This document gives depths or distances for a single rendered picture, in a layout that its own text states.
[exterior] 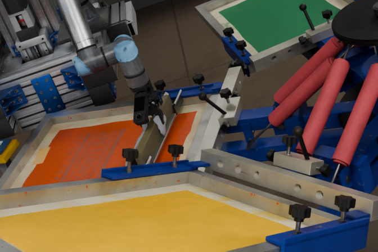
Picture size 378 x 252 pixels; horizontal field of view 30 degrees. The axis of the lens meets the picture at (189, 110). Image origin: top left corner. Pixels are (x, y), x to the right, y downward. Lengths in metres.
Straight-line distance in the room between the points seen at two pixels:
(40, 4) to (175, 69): 2.27
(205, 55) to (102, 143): 2.68
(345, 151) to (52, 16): 1.63
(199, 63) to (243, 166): 3.31
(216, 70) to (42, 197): 3.43
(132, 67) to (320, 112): 0.68
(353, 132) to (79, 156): 1.14
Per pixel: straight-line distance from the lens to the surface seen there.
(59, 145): 2.80
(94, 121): 2.86
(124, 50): 2.33
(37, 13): 3.14
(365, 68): 2.22
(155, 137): 2.44
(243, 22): 3.22
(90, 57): 2.44
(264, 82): 4.66
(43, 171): 2.69
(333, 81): 2.05
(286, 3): 3.28
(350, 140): 1.93
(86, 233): 1.51
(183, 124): 2.60
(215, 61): 5.13
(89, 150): 2.68
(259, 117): 2.32
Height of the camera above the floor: 2.25
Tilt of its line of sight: 29 degrees down
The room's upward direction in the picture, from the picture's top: 21 degrees counter-clockwise
